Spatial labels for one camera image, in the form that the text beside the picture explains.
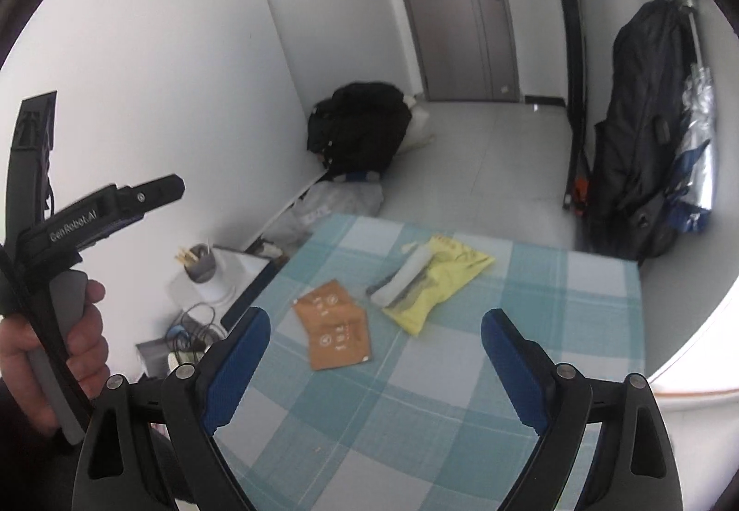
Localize silver folded umbrella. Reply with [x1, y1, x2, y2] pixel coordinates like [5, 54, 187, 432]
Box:
[664, 64, 717, 235]

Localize teal checked tablecloth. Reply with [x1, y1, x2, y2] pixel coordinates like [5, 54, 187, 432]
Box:
[211, 212, 646, 511]

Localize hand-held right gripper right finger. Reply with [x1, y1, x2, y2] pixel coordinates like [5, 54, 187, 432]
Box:
[480, 308, 679, 511]

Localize grey door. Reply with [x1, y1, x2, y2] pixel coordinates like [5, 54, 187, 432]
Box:
[378, 0, 521, 101]

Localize white paper roll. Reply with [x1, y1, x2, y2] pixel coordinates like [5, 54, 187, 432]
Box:
[369, 248, 434, 307]

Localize white box with black side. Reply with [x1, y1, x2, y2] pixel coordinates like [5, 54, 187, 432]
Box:
[167, 246, 284, 333]

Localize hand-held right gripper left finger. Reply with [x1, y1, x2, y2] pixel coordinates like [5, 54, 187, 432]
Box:
[72, 307, 272, 511]

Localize brown paper packet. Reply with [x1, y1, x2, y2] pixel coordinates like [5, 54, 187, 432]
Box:
[306, 309, 373, 372]
[292, 280, 362, 328]

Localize grey plastic parcel bag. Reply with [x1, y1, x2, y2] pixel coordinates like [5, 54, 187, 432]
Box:
[283, 179, 385, 235]

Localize person's left hand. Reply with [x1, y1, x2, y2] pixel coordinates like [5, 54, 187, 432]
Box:
[0, 283, 110, 432]

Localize white bag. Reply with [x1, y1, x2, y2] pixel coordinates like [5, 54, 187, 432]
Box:
[398, 94, 434, 154]

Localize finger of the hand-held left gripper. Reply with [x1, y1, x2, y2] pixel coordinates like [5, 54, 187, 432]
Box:
[115, 174, 186, 217]

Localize orange object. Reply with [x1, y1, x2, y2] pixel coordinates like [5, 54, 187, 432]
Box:
[569, 173, 590, 217]

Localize black cables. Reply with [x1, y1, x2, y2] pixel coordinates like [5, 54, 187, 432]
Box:
[166, 303, 223, 356]

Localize yellow plastic bag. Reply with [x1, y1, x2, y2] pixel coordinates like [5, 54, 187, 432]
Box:
[381, 235, 497, 337]

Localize black backpack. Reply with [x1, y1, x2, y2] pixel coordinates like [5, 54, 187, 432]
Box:
[589, 0, 697, 261]

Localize black bag pile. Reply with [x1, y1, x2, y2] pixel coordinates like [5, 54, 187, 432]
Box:
[306, 82, 413, 180]

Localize grey and white utensil holder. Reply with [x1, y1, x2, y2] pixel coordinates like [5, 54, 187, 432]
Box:
[183, 246, 235, 304]

